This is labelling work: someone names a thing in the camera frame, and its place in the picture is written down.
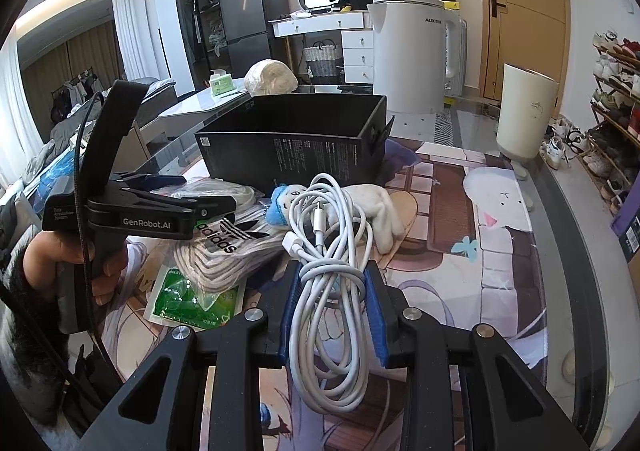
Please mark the white yarn roll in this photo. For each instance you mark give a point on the white yarn roll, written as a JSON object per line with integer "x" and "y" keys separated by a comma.
{"x": 270, "y": 76}

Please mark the wooden shoe rack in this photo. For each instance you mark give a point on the wooden shoe rack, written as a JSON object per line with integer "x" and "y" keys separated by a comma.
{"x": 617, "y": 118}

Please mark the person's left forearm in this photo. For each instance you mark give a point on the person's left forearm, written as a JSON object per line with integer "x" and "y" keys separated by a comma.
{"x": 20, "y": 356}

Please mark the white dressing table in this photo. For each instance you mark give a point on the white dressing table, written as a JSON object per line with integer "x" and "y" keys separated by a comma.
{"x": 357, "y": 53}

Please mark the glass door wardrobe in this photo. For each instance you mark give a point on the glass door wardrobe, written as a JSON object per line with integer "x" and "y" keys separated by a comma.
{"x": 190, "y": 6}

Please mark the black cardboard box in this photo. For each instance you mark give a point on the black cardboard box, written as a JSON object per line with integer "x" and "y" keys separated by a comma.
{"x": 300, "y": 151}

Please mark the blue plastic bag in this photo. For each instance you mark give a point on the blue plastic bag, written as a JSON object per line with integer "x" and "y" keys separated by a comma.
{"x": 60, "y": 173}

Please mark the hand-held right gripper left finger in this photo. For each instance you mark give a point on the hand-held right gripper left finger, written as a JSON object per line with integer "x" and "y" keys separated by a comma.
{"x": 286, "y": 321}

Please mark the white sneaker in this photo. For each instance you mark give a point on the white sneaker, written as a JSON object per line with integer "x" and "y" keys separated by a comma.
{"x": 552, "y": 151}

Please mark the green packet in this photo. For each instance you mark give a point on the green packet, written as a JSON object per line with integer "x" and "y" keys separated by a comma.
{"x": 185, "y": 301}

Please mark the wooden door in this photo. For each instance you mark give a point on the wooden door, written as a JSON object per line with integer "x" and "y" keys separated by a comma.
{"x": 525, "y": 6}

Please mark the clothes rack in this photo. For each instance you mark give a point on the clothes rack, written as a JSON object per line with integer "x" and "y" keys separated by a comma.
{"x": 65, "y": 101}

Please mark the white curtain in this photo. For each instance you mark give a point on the white curtain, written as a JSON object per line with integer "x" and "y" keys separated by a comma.
{"x": 135, "y": 31}

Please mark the white plush toy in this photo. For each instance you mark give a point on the white plush toy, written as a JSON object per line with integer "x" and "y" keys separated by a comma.
{"x": 380, "y": 216}

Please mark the person's left hand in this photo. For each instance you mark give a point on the person's left hand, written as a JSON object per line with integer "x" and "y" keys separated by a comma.
{"x": 47, "y": 256}

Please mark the bed with grey duvet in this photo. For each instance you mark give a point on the bed with grey duvet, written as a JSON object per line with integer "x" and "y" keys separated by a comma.
{"x": 155, "y": 101}

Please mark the dark grey fridge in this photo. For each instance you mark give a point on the dark grey fridge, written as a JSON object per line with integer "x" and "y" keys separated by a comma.
{"x": 250, "y": 11}

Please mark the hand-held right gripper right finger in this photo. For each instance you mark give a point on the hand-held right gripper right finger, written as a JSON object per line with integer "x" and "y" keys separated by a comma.
{"x": 376, "y": 326}

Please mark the wicker laundry basket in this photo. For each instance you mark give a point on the wicker laundry basket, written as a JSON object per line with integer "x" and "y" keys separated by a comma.
{"x": 322, "y": 56}

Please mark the green tissue box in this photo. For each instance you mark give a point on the green tissue box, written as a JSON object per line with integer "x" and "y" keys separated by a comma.
{"x": 221, "y": 83}

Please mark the bagged white socks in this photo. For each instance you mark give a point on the bagged white socks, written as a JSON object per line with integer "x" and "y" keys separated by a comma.
{"x": 235, "y": 236}

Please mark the purple box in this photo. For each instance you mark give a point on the purple box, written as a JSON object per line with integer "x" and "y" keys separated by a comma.
{"x": 630, "y": 231}

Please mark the white electric kettle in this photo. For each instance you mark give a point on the white electric kettle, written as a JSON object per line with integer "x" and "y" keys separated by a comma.
{"x": 415, "y": 56}

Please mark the printed desk mat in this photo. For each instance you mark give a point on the printed desk mat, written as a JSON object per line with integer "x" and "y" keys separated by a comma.
{"x": 450, "y": 241}

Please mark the blue hat plush doll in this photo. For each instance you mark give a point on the blue hat plush doll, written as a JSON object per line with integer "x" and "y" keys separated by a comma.
{"x": 282, "y": 196}

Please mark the white coffee table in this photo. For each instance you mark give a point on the white coffee table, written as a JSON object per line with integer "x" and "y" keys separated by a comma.
{"x": 200, "y": 106}

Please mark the brown curtain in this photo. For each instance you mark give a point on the brown curtain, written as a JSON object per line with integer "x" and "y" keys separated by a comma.
{"x": 50, "y": 66}

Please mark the row of shoes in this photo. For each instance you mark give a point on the row of shoes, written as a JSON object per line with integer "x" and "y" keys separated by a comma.
{"x": 615, "y": 56}

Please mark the cream tumbler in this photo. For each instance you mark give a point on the cream tumbler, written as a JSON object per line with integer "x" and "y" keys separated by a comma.
{"x": 525, "y": 116}

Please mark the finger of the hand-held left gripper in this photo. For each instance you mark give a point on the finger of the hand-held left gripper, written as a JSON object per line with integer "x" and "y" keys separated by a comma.
{"x": 200, "y": 207}
{"x": 165, "y": 181}

